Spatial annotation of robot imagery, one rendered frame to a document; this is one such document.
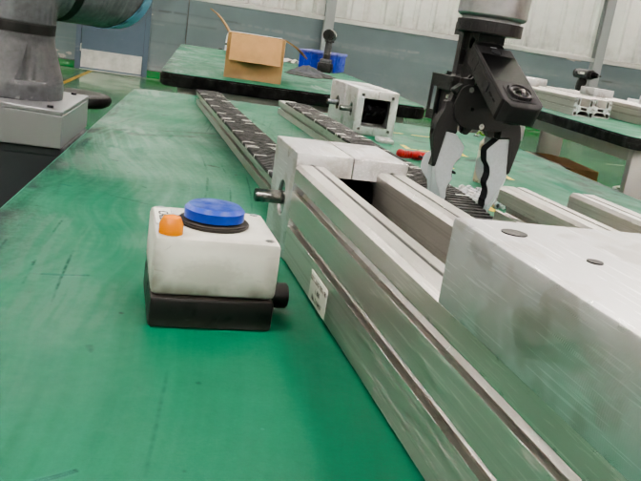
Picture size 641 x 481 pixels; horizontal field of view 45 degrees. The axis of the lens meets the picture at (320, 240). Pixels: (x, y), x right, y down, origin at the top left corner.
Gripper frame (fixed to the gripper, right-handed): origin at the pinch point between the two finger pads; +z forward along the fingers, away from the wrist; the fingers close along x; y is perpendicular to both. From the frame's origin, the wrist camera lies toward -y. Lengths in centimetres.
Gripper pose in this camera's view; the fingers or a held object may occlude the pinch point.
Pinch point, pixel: (462, 205)
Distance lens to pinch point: 88.3
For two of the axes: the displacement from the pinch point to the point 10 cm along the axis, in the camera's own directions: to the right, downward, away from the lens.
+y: -2.3, -2.8, 9.3
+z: -1.5, 9.6, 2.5
